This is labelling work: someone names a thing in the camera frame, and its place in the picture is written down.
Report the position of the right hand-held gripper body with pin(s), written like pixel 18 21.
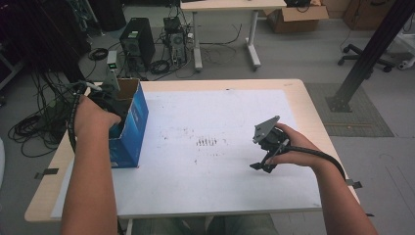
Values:
pixel 269 137

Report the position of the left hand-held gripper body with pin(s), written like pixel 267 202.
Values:
pixel 109 98

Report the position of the blue cardboard box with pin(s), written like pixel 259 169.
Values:
pixel 133 137

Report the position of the person's left hand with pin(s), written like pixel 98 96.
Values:
pixel 94 120

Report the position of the person's right hand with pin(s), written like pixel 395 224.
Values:
pixel 298 153

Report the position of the grey power supply unit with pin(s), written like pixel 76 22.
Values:
pixel 112 60

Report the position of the white table mat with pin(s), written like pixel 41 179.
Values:
pixel 212 186

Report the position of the black computer tower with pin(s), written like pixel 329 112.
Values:
pixel 138 42

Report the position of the person's legs in jeans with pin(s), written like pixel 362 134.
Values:
pixel 202 226

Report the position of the grey tape strip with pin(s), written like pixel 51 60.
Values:
pixel 355 183

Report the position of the open computer tower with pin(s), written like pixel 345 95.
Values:
pixel 176 40

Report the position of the grey floor mat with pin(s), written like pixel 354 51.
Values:
pixel 362 124

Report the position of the black tape strip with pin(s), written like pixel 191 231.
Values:
pixel 47 172

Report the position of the black office chair base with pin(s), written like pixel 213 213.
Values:
pixel 354 55

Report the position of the open brown cardboard box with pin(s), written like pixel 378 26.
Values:
pixel 295 19

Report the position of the black aluminium strut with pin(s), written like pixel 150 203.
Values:
pixel 368 55

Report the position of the white desk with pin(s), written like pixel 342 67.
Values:
pixel 228 5

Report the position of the closed brown cardboard box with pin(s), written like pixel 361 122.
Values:
pixel 368 14

